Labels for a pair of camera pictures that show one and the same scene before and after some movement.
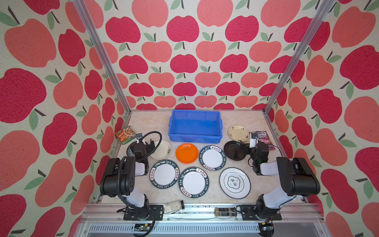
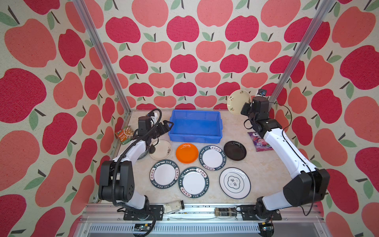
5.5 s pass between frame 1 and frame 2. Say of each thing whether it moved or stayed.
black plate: stayed
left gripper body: moved
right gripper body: moved
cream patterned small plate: moved
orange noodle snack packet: stayed
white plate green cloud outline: stayed
